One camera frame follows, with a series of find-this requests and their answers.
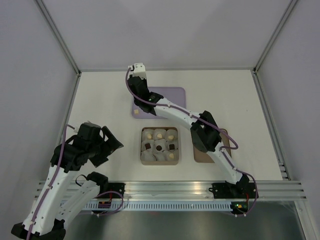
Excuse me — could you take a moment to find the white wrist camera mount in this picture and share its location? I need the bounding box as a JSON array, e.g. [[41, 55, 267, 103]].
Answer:
[[128, 62, 147, 80]]

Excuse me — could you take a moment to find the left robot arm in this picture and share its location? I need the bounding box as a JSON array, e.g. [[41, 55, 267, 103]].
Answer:
[[11, 122, 124, 240]]

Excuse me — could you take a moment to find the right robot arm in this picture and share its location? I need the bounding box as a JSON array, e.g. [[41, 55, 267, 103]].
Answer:
[[125, 73, 259, 200]]

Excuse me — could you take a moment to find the aluminium rail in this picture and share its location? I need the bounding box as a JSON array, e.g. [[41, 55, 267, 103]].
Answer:
[[123, 180, 307, 201]]

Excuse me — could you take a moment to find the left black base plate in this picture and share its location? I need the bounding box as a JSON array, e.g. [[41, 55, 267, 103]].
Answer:
[[98, 182, 126, 199]]

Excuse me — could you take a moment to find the purple tray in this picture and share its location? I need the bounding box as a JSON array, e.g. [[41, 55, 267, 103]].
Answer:
[[131, 86, 187, 120]]

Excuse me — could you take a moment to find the white slotted cable duct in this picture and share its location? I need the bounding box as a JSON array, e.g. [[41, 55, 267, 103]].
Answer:
[[74, 201, 233, 212]]

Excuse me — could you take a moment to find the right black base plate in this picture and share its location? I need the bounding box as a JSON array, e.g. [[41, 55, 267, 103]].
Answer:
[[208, 182, 259, 200]]

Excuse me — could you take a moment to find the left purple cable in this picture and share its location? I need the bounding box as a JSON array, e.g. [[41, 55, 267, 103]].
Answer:
[[24, 124, 81, 240]]

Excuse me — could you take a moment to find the gold tin box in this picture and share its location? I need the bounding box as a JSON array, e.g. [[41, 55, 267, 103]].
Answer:
[[140, 127, 180, 166]]

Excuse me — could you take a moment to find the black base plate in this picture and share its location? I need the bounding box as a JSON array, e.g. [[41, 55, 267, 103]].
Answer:
[[98, 182, 126, 199], [208, 182, 259, 200]]

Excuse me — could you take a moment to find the gold tin lid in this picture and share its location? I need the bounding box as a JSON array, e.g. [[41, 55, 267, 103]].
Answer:
[[193, 133, 230, 164]]

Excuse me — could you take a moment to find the dark chocolate cube top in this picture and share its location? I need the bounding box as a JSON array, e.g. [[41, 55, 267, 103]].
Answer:
[[145, 143, 151, 150]]

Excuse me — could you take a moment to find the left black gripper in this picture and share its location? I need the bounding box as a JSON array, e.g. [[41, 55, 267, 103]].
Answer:
[[87, 126, 123, 168]]

